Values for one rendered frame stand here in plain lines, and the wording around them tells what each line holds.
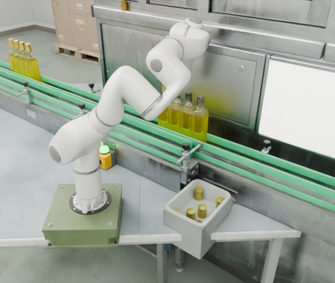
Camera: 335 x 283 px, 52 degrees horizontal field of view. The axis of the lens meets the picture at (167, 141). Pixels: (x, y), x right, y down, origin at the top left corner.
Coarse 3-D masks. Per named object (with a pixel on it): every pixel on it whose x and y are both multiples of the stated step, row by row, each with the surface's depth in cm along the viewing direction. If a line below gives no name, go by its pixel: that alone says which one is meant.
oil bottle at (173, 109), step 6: (174, 102) 145; (180, 102) 146; (168, 108) 147; (174, 108) 145; (168, 114) 148; (174, 114) 146; (168, 120) 150; (174, 120) 148; (168, 126) 152; (174, 126) 150
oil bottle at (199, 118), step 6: (204, 108) 141; (192, 114) 141; (198, 114) 139; (204, 114) 139; (192, 120) 142; (198, 120) 140; (204, 120) 141; (192, 126) 143; (198, 126) 142; (204, 126) 143; (192, 132) 145; (198, 132) 143; (204, 132) 144; (198, 138) 144; (204, 138) 146
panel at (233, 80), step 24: (216, 48) 138; (240, 48) 134; (192, 72) 151; (216, 72) 144; (240, 72) 137; (264, 72) 130; (192, 96) 156; (216, 96) 148; (240, 96) 141; (216, 120) 153; (240, 120) 146; (288, 144) 136
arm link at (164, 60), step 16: (160, 48) 98; (176, 48) 102; (160, 64) 97; (176, 64) 98; (160, 80) 101; (176, 80) 98; (160, 96) 98; (176, 96) 99; (144, 112) 97; (160, 112) 98
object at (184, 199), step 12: (192, 180) 140; (180, 192) 134; (192, 192) 141; (204, 192) 141; (216, 192) 137; (228, 192) 134; (168, 204) 128; (180, 204) 135; (192, 204) 139; (180, 216) 123
